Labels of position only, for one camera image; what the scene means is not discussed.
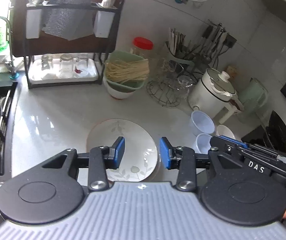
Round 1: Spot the light blue plastic bowl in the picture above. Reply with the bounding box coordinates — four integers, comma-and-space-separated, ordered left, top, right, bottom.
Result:
189, 111, 215, 136

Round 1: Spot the white leaf-patterned plate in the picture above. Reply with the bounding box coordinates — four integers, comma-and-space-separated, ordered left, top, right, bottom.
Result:
87, 119, 159, 182

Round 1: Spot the white ceramic bowl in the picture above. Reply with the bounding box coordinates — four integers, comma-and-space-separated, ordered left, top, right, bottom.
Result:
216, 125, 236, 139

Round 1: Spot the white bowl under strainer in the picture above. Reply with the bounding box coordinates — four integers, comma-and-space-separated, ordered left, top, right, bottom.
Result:
103, 78, 134, 100

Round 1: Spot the white electric cooking pot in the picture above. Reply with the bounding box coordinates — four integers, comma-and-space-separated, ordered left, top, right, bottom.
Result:
187, 68, 244, 124

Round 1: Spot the green strainer basket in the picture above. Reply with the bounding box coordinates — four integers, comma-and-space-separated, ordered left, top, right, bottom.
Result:
104, 50, 150, 91

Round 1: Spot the green kettle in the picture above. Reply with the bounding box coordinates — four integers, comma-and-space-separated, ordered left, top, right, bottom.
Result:
238, 78, 268, 119

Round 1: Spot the dry noodle bundle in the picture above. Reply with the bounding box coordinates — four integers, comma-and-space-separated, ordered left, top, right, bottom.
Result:
105, 59, 150, 83

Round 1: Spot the clear drinking glass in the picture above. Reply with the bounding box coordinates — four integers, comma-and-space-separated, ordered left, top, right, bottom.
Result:
75, 53, 89, 77
58, 54, 74, 79
41, 54, 53, 70

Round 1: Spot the clear drinking glass middle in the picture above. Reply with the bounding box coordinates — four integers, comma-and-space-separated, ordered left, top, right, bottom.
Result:
58, 54, 74, 79

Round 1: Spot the white drain tray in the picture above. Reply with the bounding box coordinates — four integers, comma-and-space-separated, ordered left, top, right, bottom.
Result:
28, 57, 99, 85

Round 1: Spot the green chopstick holder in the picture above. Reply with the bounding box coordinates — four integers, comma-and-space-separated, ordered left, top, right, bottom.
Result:
162, 41, 195, 67

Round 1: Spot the clear drinking glass left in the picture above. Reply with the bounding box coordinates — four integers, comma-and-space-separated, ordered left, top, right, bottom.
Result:
41, 54, 53, 70

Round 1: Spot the red-lidded clear jar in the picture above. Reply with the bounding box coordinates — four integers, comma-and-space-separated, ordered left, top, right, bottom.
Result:
130, 37, 154, 59

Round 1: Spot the black metal dish rack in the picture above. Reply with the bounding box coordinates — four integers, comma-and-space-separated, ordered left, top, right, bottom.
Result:
11, 0, 125, 88

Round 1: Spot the chrome sink faucet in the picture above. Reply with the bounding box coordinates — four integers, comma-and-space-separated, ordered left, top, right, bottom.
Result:
0, 16, 19, 80

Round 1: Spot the brown wooden cutting board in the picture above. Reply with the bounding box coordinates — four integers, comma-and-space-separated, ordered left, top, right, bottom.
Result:
10, 0, 125, 57

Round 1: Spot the wire glass holder rack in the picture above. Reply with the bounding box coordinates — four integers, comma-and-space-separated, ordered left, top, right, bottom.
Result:
146, 60, 193, 108

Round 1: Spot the black wall power outlet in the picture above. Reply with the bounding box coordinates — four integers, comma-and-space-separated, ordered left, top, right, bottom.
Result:
223, 34, 237, 49

